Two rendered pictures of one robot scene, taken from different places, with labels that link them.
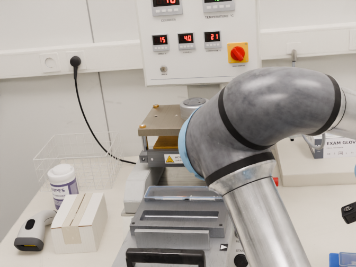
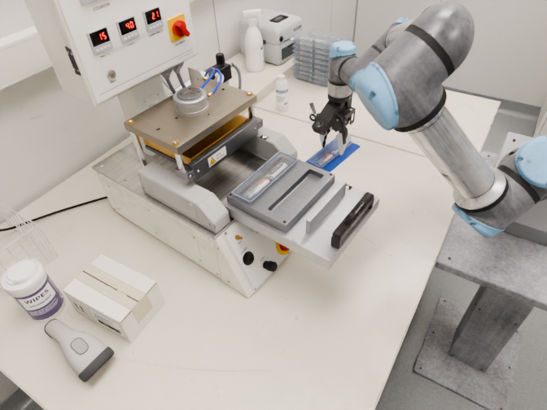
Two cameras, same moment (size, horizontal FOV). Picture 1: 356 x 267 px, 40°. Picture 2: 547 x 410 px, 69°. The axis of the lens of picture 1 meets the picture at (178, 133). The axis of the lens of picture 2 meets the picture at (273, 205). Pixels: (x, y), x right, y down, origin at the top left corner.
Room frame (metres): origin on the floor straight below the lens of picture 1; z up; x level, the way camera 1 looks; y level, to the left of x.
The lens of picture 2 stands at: (0.65, 0.64, 1.60)
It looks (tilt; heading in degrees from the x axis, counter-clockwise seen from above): 44 degrees down; 296
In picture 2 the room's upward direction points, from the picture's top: 3 degrees counter-clockwise
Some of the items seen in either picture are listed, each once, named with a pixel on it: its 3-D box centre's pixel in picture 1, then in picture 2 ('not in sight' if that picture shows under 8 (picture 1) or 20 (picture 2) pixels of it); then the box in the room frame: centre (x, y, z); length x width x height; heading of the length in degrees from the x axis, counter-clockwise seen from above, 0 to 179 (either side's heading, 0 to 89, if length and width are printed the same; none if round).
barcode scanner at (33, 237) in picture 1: (37, 224); (70, 343); (1.25, 0.45, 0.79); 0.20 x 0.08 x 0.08; 172
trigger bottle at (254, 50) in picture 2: not in sight; (254, 40); (1.44, -0.90, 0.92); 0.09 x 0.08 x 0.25; 36
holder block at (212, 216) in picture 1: (183, 210); (282, 188); (0.93, 0.01, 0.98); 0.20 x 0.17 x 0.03; 77
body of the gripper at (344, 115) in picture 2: not in sight; (339, 110); (0.94, -0.48, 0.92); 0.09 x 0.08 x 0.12; 72
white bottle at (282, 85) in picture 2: not in sight; (282, 93); (1.22, -0.68, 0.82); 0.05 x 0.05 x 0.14
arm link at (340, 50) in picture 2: not in sight; (342, 63); (0.94, -0.47, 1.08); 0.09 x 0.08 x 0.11; 135
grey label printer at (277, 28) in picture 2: not in sight; (271, 36); (1.43, -1.06, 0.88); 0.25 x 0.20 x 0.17; 166
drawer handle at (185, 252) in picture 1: (165, 259); (353, 219); (0.75, 0.05, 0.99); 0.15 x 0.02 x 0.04; 77
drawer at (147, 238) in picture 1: (179, 227); (299, 200); (0.88, 0.02, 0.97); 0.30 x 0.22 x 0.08; 167
